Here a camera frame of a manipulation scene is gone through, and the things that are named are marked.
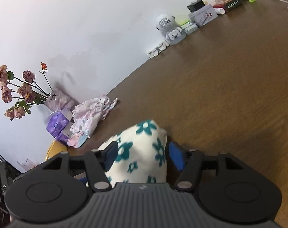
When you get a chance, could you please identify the black charger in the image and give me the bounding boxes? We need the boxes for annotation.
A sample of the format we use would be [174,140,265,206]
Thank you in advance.
[187,0,206,12]

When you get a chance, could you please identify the green and white packets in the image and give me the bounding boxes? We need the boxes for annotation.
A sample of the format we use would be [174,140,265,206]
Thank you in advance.
[180,20,199,34]

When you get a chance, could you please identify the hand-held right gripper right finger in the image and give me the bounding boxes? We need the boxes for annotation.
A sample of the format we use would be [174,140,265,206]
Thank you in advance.
[169,141,245,192]

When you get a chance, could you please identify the purple tissue pack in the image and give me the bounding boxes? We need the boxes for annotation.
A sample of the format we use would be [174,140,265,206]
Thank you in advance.
[56,130,71,146]
[46,112,72,138]

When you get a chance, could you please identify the cream green-flowered garment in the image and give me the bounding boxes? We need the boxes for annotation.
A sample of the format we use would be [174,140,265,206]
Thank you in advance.
[86,119,168,188]

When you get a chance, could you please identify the dried rose bouquet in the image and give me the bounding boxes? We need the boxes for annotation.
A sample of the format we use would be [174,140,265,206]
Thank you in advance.
[0,62,54,121]

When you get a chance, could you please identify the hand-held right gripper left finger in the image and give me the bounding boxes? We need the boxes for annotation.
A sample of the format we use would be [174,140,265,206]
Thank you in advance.
[42,141,119,192]

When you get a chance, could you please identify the black box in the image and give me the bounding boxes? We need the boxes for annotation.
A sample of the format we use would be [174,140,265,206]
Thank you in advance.
[223,0,243,13]

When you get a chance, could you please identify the yellow mug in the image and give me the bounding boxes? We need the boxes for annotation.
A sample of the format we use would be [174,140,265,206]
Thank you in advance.
[44,140,69,162]

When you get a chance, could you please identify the white robot speaker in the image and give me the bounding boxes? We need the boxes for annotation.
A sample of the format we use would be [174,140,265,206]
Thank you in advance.
[156,14,186,45]

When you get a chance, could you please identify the pink and blue garment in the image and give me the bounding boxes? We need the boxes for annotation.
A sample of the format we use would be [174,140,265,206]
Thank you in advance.
[67,133,88,148]

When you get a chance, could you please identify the pink floral garment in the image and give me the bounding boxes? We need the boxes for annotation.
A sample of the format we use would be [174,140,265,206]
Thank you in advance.
[70,94,119,139]

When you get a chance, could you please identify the purple fuzzy vase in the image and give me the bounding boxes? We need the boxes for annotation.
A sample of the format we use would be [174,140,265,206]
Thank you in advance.
[44,88,75,112]

